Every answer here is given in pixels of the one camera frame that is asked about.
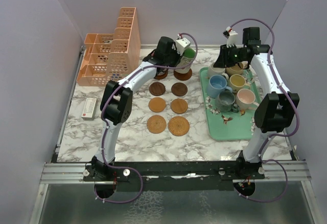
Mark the grey mug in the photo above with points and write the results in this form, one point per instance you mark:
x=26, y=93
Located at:
x=224, y=101

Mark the dark brown wooden coaster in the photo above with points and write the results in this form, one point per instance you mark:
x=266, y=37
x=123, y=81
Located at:
x=157, y=89

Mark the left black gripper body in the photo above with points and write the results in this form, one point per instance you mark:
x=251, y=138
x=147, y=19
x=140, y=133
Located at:
x=172, y=59

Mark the yellow mug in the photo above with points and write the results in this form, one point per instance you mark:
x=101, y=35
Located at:
x=238, y=82

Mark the dark walnut coaster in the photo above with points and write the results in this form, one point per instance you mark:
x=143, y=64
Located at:
x=179, y=89

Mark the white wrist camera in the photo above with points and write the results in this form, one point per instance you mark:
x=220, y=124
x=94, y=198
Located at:
x=231, y=36
x=182, y=44

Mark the woven rattan coaster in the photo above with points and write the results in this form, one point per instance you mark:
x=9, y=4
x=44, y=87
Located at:
x=156, y=124
x=178, y=126

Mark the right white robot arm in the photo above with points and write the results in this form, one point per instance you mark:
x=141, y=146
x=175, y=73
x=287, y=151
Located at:
x=278, y=107

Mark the small silver card box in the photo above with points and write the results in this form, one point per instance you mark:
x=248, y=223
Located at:
x=89, y=109

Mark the light blue mug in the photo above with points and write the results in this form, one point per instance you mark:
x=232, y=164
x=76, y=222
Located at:
x=216, y=85

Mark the pink mug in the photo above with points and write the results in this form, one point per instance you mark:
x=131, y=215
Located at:
x=246, y=100

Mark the green mug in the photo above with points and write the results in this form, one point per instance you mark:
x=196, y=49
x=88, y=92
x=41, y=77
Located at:
x=185, y=62

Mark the beige speckled mug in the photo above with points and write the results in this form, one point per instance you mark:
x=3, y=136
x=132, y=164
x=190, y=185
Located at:
x=234, y=70

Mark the light wooden front coaster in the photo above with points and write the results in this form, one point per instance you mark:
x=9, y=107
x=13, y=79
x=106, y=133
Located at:
x=179, y=106

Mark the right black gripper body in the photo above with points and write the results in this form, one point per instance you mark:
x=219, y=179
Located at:
x=232, y=55

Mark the mint green tray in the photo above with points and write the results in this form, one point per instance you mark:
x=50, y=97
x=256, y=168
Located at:
x=228, y=125

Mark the white cream mug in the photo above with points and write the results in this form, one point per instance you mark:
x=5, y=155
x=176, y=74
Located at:
x=217, y=71

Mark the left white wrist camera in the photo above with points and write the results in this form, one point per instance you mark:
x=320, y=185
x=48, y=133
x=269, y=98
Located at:
x=182, y=44

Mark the brown ringed wooden coaster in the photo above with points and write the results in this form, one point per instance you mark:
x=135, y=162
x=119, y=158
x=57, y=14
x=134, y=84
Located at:
x=160, y=77

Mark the peach mesh file organizer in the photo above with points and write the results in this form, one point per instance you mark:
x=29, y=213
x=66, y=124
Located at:
x=111, y=56

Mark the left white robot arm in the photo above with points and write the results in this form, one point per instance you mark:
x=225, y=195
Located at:
x=116, y=104

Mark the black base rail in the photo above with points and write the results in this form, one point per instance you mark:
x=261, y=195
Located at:
x=171, y=176

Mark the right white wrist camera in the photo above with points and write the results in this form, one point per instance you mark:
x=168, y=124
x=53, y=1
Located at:
x=231, y=36

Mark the light wooden coaster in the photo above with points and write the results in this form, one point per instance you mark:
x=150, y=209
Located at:
x=179, y=106
x=157, y=104

